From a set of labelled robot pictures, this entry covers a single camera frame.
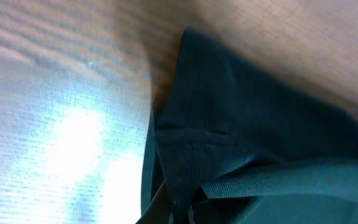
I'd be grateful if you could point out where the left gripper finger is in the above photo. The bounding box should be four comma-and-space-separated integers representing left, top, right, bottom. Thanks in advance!
136, 180, 171, 224

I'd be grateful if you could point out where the black t-shirt with white logo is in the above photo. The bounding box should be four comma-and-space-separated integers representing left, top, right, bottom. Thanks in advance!
141, 29, 358, 224

